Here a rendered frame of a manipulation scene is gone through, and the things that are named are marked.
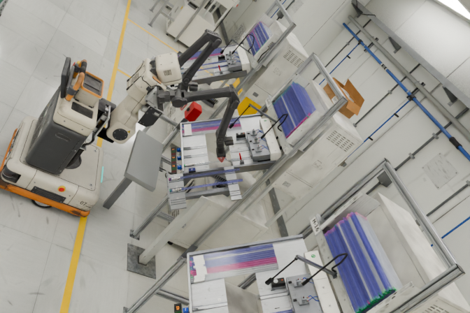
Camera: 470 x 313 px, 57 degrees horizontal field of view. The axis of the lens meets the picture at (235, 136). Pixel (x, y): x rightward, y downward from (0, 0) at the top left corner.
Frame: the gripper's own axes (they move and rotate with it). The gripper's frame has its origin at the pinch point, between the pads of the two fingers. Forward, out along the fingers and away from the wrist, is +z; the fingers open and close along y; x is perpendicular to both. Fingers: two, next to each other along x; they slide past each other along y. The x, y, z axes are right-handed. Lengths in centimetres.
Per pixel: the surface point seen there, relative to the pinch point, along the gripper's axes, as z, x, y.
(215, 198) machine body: 33.7, 7.6, -5.7
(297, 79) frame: -36, -71, 50
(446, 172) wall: 44, -194, 2
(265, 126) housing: -7.0, -39.7, 28.4
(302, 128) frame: -30, -59, -11
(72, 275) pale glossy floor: 25, 108, -69
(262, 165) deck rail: 1.5, -30.2, -10.0
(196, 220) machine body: 51, 25, -11
